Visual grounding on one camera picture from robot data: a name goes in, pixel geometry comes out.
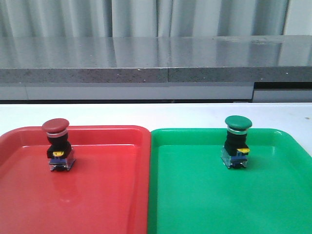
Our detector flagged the red mushroom push button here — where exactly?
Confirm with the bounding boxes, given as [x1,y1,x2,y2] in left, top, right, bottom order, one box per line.
[41,118,76,171]

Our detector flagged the grey curtain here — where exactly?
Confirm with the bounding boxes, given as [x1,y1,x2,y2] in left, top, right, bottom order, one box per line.
[0,0,290,37]

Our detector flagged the green plastic tray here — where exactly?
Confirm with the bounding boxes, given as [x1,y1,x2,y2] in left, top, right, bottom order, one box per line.
[148,129,312,234]

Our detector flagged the red plastic tray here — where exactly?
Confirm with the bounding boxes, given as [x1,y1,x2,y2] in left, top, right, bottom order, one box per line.
[0,126,151,234]

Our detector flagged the grey stone counter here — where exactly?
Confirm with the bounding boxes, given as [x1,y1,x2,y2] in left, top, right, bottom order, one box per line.
[0,36,312,103]

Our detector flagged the green mushroom push button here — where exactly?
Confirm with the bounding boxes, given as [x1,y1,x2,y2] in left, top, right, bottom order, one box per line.
[221,115,252,169]

